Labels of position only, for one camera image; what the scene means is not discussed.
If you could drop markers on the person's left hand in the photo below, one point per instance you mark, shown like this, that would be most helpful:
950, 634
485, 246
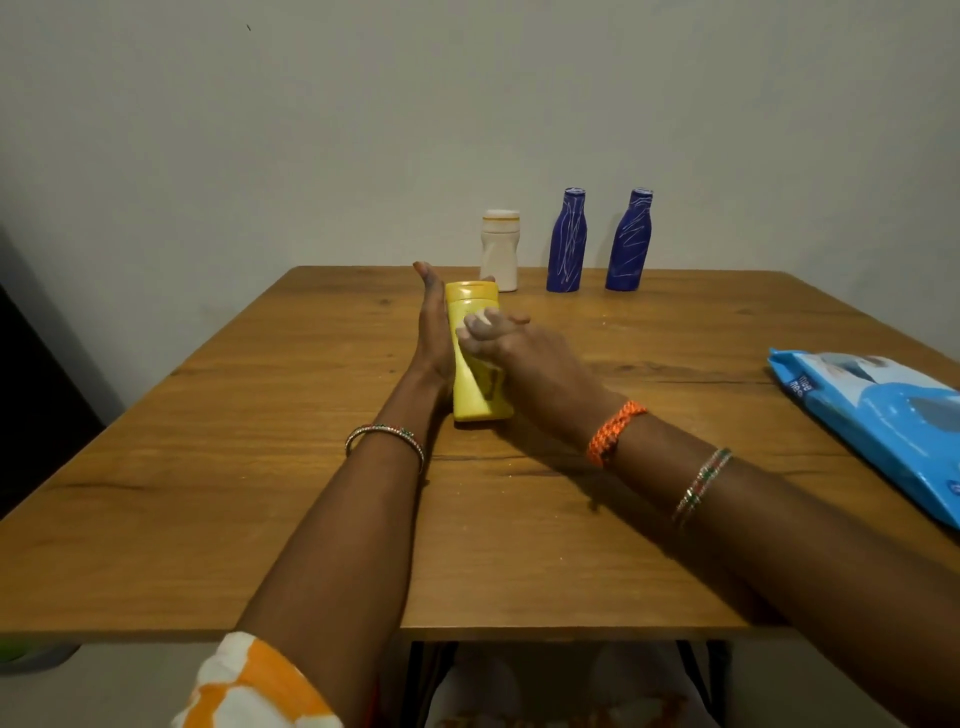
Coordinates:
433, 337

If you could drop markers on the person's right hand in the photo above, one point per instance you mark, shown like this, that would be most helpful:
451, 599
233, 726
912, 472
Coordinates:
547, 382

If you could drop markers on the yellow bottle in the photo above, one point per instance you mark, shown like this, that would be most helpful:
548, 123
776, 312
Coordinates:
472, 390

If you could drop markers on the white bottle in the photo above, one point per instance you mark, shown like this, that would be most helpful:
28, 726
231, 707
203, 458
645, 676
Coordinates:
500, 255

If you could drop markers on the blue scribbled bottle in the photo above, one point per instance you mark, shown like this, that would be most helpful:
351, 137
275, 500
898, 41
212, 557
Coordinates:
566, 247
628, 247

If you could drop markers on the blue wet wipes pack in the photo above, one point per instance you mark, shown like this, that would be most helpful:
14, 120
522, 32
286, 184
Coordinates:
885, 427

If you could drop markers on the person's left forearm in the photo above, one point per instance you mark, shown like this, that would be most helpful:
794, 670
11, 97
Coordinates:
345, 562

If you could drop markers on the person's right forearm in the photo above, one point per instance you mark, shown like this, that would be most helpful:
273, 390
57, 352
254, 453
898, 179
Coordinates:
810, 555

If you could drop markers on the orange thread wristband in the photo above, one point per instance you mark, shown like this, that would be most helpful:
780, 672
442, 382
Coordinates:
611, 435

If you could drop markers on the thin beaded bangle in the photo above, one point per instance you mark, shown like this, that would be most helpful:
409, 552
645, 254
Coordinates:
390, 431
701, 487

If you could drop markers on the wooden table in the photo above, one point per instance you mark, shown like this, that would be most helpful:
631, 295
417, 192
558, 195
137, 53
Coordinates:
187, 487

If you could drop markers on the black metal table leg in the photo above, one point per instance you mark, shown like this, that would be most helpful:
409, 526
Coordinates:
424, 682
716, 682

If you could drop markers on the grey bin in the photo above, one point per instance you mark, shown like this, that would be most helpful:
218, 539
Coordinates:
49, 658

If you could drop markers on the green item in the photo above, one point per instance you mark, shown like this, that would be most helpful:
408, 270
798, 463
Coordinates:
15, 651

